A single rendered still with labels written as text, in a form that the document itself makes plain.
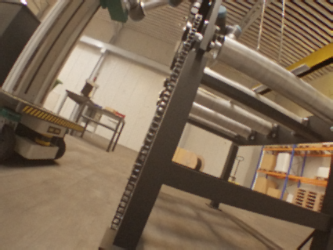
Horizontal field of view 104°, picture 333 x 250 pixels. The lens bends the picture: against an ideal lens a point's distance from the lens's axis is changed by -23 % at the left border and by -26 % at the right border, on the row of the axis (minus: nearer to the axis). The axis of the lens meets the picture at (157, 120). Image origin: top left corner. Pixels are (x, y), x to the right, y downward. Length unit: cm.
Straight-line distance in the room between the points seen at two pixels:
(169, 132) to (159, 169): 12
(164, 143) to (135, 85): 1146
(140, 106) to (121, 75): 262
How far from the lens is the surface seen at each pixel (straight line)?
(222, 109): 131
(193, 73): 62
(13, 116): 93
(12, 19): 128
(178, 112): 56
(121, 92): 1183
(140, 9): 183
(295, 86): 90
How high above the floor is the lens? 35
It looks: 10 degrees up
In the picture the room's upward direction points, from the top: 22 degrees clockwise
